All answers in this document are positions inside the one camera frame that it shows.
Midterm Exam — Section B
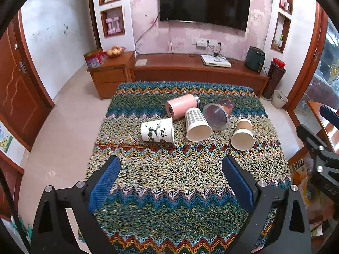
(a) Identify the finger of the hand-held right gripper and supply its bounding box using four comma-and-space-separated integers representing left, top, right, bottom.
320, 105, 339, 129
296, 124, 339, 176

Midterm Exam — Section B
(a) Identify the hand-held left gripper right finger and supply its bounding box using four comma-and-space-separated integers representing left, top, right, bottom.
222, 156, 312, 254

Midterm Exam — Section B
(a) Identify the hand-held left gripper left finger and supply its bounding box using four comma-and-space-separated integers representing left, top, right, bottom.
30, 156, 121, 254

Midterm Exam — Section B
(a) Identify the brown paper cup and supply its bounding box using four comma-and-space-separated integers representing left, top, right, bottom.
230, 119, 255, 150

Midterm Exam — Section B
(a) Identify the checked paper cup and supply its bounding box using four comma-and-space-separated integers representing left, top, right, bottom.
185, 107, 213, 141

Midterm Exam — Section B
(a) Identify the clear plastic cup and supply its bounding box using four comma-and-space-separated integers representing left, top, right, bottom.
203, 98, 236, 131

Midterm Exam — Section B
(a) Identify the white panda print cup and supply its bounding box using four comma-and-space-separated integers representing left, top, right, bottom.
140, 117, 174, 144

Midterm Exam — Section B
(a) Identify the pink steel thermos cup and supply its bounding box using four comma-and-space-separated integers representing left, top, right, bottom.
165, 93, 200, 119

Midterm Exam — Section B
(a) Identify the wooden side table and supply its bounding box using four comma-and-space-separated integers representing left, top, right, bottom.
307, 101, 339, 154

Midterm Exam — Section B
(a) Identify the orange printed bag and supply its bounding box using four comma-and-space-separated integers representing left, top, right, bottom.
291, 158, 318, 207

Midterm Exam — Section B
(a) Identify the white bucket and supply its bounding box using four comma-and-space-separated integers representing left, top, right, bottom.
271, 90, 289, 109

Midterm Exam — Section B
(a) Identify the dark wicker basket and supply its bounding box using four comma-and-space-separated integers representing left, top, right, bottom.
262, 62, 287, 100

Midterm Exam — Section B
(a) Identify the colourful zigzag woven rug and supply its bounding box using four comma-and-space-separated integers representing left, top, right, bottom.
78, 81, 292, 254

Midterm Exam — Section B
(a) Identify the red lidded container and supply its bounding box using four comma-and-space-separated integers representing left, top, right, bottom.
272, 57, 286, 70

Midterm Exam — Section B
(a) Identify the dark green air fryer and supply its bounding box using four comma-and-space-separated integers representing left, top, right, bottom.
244, 46, 266, 72

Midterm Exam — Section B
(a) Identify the small wooden drawer cabinet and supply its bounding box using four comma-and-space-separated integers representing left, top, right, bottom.
87, 51, 136, 100

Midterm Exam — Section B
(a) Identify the long wooden television cabinet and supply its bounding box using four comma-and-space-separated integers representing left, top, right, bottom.
129, 53, 270, 97

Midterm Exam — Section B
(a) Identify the white set-top box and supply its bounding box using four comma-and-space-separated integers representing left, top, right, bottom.
200, 54, 232, 68

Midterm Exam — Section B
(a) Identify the red tin box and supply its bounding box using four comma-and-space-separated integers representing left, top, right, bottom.
84, 49, 108, 68

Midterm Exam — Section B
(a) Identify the brown wooden door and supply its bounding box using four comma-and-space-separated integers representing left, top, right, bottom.
0, 11, 55, 152

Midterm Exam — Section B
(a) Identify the bowl of fruit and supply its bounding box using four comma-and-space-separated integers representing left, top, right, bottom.
106, 46, 126, 58

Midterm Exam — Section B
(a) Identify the animal wall sticker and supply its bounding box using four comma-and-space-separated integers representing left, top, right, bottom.
0, 126, 14, 153

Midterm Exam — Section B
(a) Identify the white wall socket strip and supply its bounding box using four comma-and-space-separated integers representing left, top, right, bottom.
192, 38, 223, 48

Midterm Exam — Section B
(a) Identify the black television cable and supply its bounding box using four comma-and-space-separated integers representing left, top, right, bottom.
134, 12, 161, 55

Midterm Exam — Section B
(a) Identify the black wall television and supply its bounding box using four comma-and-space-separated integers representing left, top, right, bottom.
158, 0, 251, 32

